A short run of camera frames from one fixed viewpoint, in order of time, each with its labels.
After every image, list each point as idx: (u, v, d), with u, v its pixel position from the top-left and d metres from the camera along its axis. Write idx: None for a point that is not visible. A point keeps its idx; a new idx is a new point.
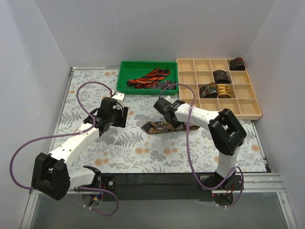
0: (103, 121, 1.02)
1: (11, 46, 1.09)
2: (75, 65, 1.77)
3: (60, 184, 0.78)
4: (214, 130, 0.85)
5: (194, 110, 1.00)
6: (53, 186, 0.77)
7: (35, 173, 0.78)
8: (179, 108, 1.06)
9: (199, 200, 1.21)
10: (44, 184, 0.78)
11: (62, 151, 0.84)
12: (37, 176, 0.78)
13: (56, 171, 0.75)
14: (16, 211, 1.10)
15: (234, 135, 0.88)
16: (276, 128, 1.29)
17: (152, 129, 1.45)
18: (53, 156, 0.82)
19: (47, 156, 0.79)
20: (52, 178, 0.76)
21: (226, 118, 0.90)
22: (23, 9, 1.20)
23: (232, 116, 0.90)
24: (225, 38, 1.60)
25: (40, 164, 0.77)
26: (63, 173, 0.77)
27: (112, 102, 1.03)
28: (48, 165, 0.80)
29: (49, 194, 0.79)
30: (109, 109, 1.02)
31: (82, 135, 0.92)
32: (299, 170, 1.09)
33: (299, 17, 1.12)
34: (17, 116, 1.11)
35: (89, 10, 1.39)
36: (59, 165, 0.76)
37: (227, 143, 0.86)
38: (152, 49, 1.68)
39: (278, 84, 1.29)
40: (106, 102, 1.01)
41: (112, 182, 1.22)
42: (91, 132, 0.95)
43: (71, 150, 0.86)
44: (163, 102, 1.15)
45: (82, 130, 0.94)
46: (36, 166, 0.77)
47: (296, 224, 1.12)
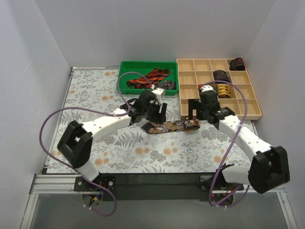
0: (137, 113, 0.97)
1: (11, 45, 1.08)
2: (75, 65, 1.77)
3: (81, 155, 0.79)
4: (257, 163, 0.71)
5: (243, 130, 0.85)
6: (75, 154, 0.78)
7: (64, 136, 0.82)
8: (226, 120, 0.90)
9: (200, 200, 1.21)
10: (67, 149, 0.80)
11: (93, 126, 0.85)
12: (65, 139, 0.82)
13: (82, 140, 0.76)
14: (16, 211, 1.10)
15: (276, 179, 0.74)
16: (277, 128, 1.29)
17: (152, 129, 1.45)
18: (84, 126, 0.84)
19: (79, 125, 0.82)
20: (76, 146, 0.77)
21: (276, 157, 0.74)
22: (24, 9, 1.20)
23: (286, 158, 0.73)
24: (225, 38, 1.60)
25: (71, 129, 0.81)
26: (87, 146, 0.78)
27: (151, 97, 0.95)
28: (77, 133, 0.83)
29: (68, 160, 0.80)
30: (146, 103, 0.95)
31: (115, 118, 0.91)
32: (299, 170, 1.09)
33: (299, 17, 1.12)
34: (17, 116, 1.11)
35: (89, 10, 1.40)
36: (87, 136, 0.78)
37: (264, 183, 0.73)
38: (152, 49, 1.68)
39: (278, 84, 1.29)
40: (145, 94, 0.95)
41: (112, 182, 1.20)
42: (124, 119, 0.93)
43: (101, 128, 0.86)
44: (212, 98, 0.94)
45: (116, 114, 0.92)
46: (67, 130, 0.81)
47: (296, 224, 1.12)
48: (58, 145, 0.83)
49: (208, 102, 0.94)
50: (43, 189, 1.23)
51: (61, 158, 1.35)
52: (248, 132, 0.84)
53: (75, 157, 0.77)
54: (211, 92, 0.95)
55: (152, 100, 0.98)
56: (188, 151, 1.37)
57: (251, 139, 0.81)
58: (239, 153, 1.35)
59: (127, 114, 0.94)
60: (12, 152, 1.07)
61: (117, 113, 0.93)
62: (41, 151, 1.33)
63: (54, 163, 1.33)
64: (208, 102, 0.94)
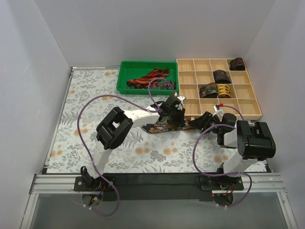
0: (163, 112, 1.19)
1: (11, 45, 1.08)
2: (75, 65, 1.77)
3: (118, 139, 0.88)
4: (238, 124, 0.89)
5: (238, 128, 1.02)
6: (113, 135, 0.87)
7: (105, 118, 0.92)
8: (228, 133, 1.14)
9: (199, 200, 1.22)
10: (107, 131, 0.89)
11: (132, 114, 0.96)
12: (106, 121, 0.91)
13: (125, 123, 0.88)
14: (16, 211, 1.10)
15: (260, 140, 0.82)
16: (276, 128, 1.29)
17: (152, 128, 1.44)
18: (125, 113, 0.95)
19: (121, 111, 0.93)
20: (117, 129, 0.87)
21: (258, 128, 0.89)
22: (23, 9, 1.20)
23: (266, 128, 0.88)
24: (225, 37, 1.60)
25: (115, 114, 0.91)
26: (126, 130, 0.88)
27: (177, 101, 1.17)
28: (118, 119, 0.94)
29: (105, 140, 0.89)
30: (172, 106, 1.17)
31: (148, 112, 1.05)
32: (299, 170, 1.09)
33: (299, 17, 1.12)
34: (17, 116, 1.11)
35: (89, 10, 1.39)
36: (128, 121, 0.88)
37: (246, 136, 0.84)
38: (152, 49, 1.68)
39: (278, 84, 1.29)
40: (172, 98, 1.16)
41: (112, 182, 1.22)
42: (155, 115, 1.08)
43: (138, 118, 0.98)
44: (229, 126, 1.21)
45: (150, 110, 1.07)
46: (111, 113, 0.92)
47: (296, 224, 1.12)
48: (97, 127, 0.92)
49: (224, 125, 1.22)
50: (43, 189, 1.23)
51: (61, 158, 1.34)
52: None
53: (115, 138, 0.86)
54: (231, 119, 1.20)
55: (176, 105, 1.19)
56: (188, 151, 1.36)
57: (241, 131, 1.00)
58: None
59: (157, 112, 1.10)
60: (13, 152, 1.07)
61: (150, 109, 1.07)
62: (41, 151, 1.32)
63: (54, 163, 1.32)
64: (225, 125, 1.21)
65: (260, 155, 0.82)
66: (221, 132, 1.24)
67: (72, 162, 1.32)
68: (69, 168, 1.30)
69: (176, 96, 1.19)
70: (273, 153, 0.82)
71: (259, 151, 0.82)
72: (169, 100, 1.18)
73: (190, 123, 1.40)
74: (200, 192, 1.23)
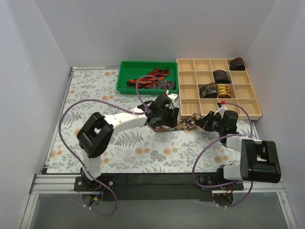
0: (152, 114, 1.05)
1: (11, 45, 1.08)
2: (75, 65, 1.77)
3: (100, 145, 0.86)
4: (244, 145, 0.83)
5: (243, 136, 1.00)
6: (93, 143, 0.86)
7: (85, 125, 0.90)
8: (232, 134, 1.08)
9: (199, 200, 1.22)
10: (87, 139, 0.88)
11: (114, 119, 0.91)
12: (86, 129, 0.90)
13: (104, 130, 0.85)
14: (16, 211, 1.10)
15: (264, 166, 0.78)
16: (277, 128, 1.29)
17: (158, 127, 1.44)
18: (106, 119, 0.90)
19: (100, 117, 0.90)
20: (96, 137, 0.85)
21: (265, 147, 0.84)
22: (24, 9, 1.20)
23: (274, 148, 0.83)
24: (225, 37, 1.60)
25: (95, 120, 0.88)
26: (106, 137, 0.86)
27: (167, 100, 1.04)
28: (99, 124, 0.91)
29: (86, 149, 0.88)
30: (162, 106, 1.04)
31: (133, 115, 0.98)
32: (299, 170, 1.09)
33: (300, 17, 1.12)
34: (16, 116, 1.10)
35: (89, 10, 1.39)
36: (107, 127, 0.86)
37: (249, 161, 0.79)
38: (152, 49, 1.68)
39: (278, 84, 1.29)
40: (161, 98, 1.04)
41: (112, 182, 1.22)
42: (140, 118, 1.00)
43: (121, 122, 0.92)
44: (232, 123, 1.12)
45: (135, 112, 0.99)
46: (90, 120, 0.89)
47: (296, 224, 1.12)
48: (78, 135, 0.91)
49: (226, 123, 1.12)
50: (43, 189, 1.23)
51: (61, 158, 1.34)
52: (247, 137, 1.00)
53: (95, 146, 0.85)
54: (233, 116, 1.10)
55: (166, 104, 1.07)
56: (188, 151, 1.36)
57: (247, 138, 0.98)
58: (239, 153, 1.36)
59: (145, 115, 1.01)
60: (12, 152, 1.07)
61: (135, 111, 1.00)
62: (41, 151, 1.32)
63: (54, 163, 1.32)
64: (227, 123, 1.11)
65: (264, 180, 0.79)
66: (223, 130, 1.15)
67: (72, 162, 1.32)
68: (69, 168, 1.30)
69: (167, 95, 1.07)
70: (279, 179, 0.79)
71: (264, 178, 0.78)
72: (159, 99, 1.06)
73: (196, 122, 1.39)
74: (200, 192, 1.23)
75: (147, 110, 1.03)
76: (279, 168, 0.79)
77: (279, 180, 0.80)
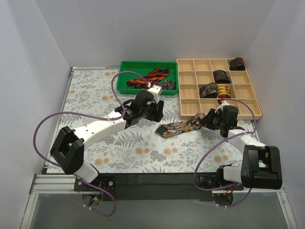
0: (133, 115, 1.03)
1: (11, 45, 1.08)
2: (75, 65, 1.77)
3: (73, 161, 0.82)
4: (246, 153, 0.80)
5: (245, 135, 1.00)
6: (66, 161, 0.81)
7: (56, 142, 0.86)
8: (235, 130, 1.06)
9: (199, 200, 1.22)
10: (60, 156, 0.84)
11: (86, 132, 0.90)
12: (57, 145, 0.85)
13: (74, 146, 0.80)
14: (16, 211, 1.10)
15: (266, 174, 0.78)
16: (276, 128, 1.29)
17: (166, 132, 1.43)
18: (76, 132, 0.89)
19: (70, 131, 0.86)
20: (68, 153, 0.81)
21: (269, 153, 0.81)
22: (23, 9, 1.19)
23: (278, 155, 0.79)
24: (225, 37, 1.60)
25: (64, 135, 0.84)
26: (79, 152, 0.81)
27: (147, 98, 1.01)
28: (69, 139, 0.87)
29: (61, 166, 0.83)
30: (142, 104, 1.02)
31: (108, 122, 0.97)
32: (299, 170, 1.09)
33: (300, 17, 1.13)
34: (16, 116, 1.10)
35: (89, 10, 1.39)
36: (78, 142, 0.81)
37: (251, 171, 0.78)
38: (152, 49, 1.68)
39: (278, 85, 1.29)
40: (140, 97, 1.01)
41: (112, 182, 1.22)
42: (117, 122, 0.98)
43: (94, 133, 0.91)
44: (230, 117, 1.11)
45: (110, 118, 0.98)
46: (59, 136, 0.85)
47: (296, 224, 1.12)
48: (51, 152, 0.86)
49: (226, 116, 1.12)
50: (43, 189, 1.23)
51: None
52: (249, 137, 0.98)
53: (67, 163, 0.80)
54: (233, 109, 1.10)
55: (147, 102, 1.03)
56: (188, 151, 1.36)
57: (249, 139, 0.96)
58: (240, 153, 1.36)
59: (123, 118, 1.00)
60: (12, 152, 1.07)
61: (110, 117, 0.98)
62: (41, 151, 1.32)
63: (54, 163, 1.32)
64: (227, 117, 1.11)
65: (264, 187, 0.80)
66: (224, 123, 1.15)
67: None
68: None
69: (147, 92, 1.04)
70: (279, 185, 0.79)
71: (264, 184, 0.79)
72: (139, 98, 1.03)
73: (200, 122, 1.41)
74: (200, 192, 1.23)
75: (127, 110, 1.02)
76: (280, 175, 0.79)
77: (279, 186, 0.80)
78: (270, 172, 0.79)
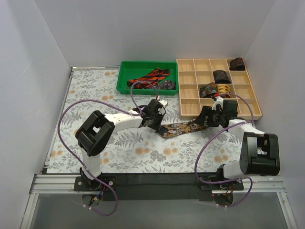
0: (146, 117, 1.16)
1: (10, 45, 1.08)
2: (75, 65, 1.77)
3: (100, 143, 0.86)
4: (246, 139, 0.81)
5: (245, 124, 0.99)
6: (94, 140, 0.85)
7: (85, 123, 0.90)
8: (236, 119, 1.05)
9: (199, 200, 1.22)
10: (86, 136, 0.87)
11: (113, 117, 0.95)
12: (86, 127, 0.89)
13: (106, 128, 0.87)
14: (15, 211, 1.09)
15: (264, 161, 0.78)
16: (276, 128, 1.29)
17: (166, 132, 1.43)
18: (106, 117, 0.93)
19: (101, 115, 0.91)
20: (99, 133, 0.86)
21: (268, 140, 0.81)
22: (23, 9, 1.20)
23: (276, 142, 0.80)
24: (225, 37, 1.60)
25: (96, 118, 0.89)
26: (108, 133, 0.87)
27: (159, 105, 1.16)
28: (99, 122, 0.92)
29: (86, 146, 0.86)
30: (155, 109, 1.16)
31: (130, 116, 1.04)
32: (299, 170, 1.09)
33: (299, 17, 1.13)
34: (16, 116, 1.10)
35: (89, 10, 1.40)
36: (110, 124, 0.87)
37: (250, 157, 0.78)
38: (152, 49, 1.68)
39: (278, 84, 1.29)
40: (154, 102, 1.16)
41: (112, 182, 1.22)
42: (137, 119, 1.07)
43: (120, 120, 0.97)
44: (231, 108, 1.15)
45: (132, 113, 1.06)
46: (91, 118, 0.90)
47: (296, 225, 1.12)
48: (77, 133, 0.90)
49: (226, 107, 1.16)
50: (43, 189, 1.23)
51: (61, 158, 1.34)
52: (249, 126, 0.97)
53: (96, 143, 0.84)
54: (233, 102, 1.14)
55: (157, 108, 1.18)
56: (188, 151, 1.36)
57: (249, 127, 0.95)
58: (239, 153, 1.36)
59: (140, 116, 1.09)
60: (13, 151, 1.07)
61: (132, 112, 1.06)
62: (41, 151, 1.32)
63: (54, 163, 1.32)
64: (227, 108, 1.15)
65: (262, 173, 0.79)
66: (223, 116, 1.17)
67: (72, 162, 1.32)
68: (69, 168, 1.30)
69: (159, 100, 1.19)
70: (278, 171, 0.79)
71: (262, 171, 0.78)
72: (152, 104, 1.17)
73: (195, 121, 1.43)
74: (200, 192, 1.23)
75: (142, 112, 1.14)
76: (278, 161, 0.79)
77: (277, 172, 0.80)
78: (269, 159, 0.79)
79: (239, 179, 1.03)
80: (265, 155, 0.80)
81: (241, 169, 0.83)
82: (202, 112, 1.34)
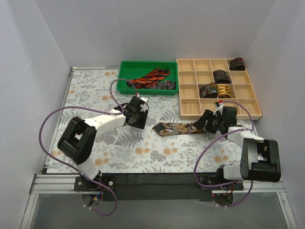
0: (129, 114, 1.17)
1: (10, 44, 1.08)
2: (75, 65, 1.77)
3: (84, 150, 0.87)
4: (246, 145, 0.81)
5: (244, 130, 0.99)
6: (77, 149, 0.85)
7: (65, 132, 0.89)
8: (235, 126, 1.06)
9: (199, 200, 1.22)
10: (69, 146, 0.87)
11: (94, 121, 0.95)
12: (66, 136, 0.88)
13: (87, 133, 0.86)
14: (15, 211, 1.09)
15: (264, 166, 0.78)
16: (276, 128, 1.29)
17: (162, 130, 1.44)
18: (86, 122, 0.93)
19: (80, 121, 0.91)
20: (81, 141, 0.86)
21: (268, 146, 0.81)
22: (23, 9, 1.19)
23: (275, 148, 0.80)
24: (225, 37, 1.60)
25: (75, 125, 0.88)
26: (91, 139, 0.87)
27: (140, 101, 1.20)
28: (79, 129, 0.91)
29: (71, 156, 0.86)
30: (137, 106, 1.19)
31: (112, 116, 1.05)
32: (299, 169, 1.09)
33: (300, 17, 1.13)
34: (16, 116, 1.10)
35: (89, 10, 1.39)
36: (90, 129, 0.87)
37: (250, 163, 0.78)
38: (152, 49, 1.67)
39: (278, 84, 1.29)
40: (135, 98, 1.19)
41: (112, 182, 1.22)
42: (120, 118, 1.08)
43: (101, 123, 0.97)
44: (231, 114, 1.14)
45: (114, 113, 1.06)
46: (70, 126, 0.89)
47: (297, 225, 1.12)
48: (59, 143, 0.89)
49: (226, 115, 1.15)
50: (43, 189, 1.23)
51: (61, 158, 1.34)
52: (249, 132, 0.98)
53: (79, 151, 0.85)
54: (233, 109, 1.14)
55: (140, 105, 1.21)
56: (188, 151, 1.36)
57: (249, 133, 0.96)
58: (239, 153, 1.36)
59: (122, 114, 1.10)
60: (13, 151, 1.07)
61: (114, 112, 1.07)
62: (41, 151, 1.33)
63: (54, 163, 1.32)
64: (227, 115, 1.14)
65: (263, 179, 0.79)
66: (223, 122, 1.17)
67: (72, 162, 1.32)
68: (69, 168, 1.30)
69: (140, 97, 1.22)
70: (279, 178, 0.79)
71: (263, 177, 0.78)
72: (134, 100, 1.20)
73: (194, 124, 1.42)
74: (200, 192, 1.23)
75: (125, 109, 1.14)
76: (279, 167, 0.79)
77: (279, 179, 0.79)
78: (269, 164, 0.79)
79: (239, 180, 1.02)
80: (266, 161, 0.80)
81: (242, 175, 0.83)
82: (203, 116, 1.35)
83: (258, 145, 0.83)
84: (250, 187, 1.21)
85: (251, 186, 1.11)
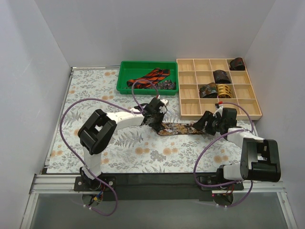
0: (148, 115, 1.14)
1: (10, 44, 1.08)
2: (75, 65, 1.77)
3: (102, 142, 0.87)
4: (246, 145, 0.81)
5: (244, 131, 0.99)
6: (97, 139, 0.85)
7: (87, 121, 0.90)
8: (234, 127, 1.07)
9: (199, 200, 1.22)
10: (89, 135, 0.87)
11: (115, 116, 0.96)
12: (88, 125, 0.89)
13: (108, 126, 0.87)
14: (15, 211, 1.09)
15: (264, 166, 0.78)
16: (276, 128, 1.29)
17: (162, 130, 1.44)
18: (107, 116, 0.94)
19: (103, 114, 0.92)
20: (102, 131, 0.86)
21: (268, 147, 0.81)
22: (23, 8, 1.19)
23: (274, 148, 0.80)
24: (226, 37, 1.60)
25: (98, 116, 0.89)
26: (111, 131, 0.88)
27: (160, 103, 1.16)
28: (100, 121, 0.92)
29: (89, 145, 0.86)
30: (156, 108, 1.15)
31: (132, 114, 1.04)
32: (299, 169, 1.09)
33: (300, 17, 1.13)
34: (16, 116, 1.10)
35: (89, 10, 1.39)
36: (111, 122, 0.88)
37: (250, 162, 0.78)
38: (151, 49, 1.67)
39: (278, 84, 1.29)
40: (155, 100, 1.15)
41: (112, 182, 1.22)
42: (138, 117, 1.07)
43: (121, 119, 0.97)
44: (231, 115, 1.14)
45: (134, 111, 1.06)
46: (93, 116, 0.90)
47: (296, 225, 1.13)
48: (78, 131, 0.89)
49: (226, 116, 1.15)
50: (43, 189, 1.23)
51: (61, 158, 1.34)
52: (249, 133, 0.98)
53: (98, 141, 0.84)
54: (232, 109, 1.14)
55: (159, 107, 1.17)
56: (188, 151, 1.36)
57: (249, 134, 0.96)
58: (239, 153, 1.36)
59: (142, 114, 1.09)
60: (13, 151, 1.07)
61: (134, 111, 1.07)
62: (41, 151, 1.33)
63: (54, 163, 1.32)
64: (227, 117, 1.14)
65: (263, 180, 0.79)
66: (223, 124, 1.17)
67: (72, 162, 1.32)
68: (69, 168, 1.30)
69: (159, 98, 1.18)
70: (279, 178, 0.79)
71: (263, 177, 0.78)
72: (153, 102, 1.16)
73: (193, 125, 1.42)
74: (200, 192, 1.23)
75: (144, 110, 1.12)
76: (279, 167, 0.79)
77: (279, 179, 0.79)
78: (269, 165, 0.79)
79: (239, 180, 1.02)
80: (265, 161, 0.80)
81: (242, 175, 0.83)
82: (203, 117, 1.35)
83: (258, 145, 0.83)
84: (249, 187, 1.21)
85: (251, 186, 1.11)
